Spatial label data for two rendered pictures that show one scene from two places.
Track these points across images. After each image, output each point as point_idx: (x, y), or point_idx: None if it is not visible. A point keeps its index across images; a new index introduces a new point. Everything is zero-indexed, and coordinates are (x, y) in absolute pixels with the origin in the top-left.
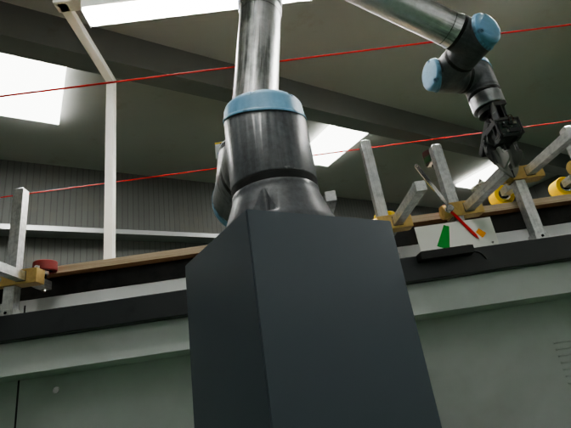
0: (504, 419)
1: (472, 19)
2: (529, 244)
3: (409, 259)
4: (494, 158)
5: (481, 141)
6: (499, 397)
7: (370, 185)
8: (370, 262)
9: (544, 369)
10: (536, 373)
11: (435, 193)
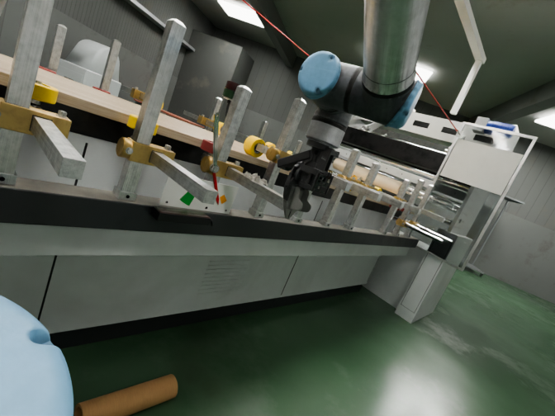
0: (143, 306)
1: (415, 92)
2: (248, 221)
3: (143, 207)
4: (288, 195)
5: (289, 157)
6: (149, 291)
7: (149, 95)
8: None
9: (192, 276)
10: (186, 278)
11: (213, 150)
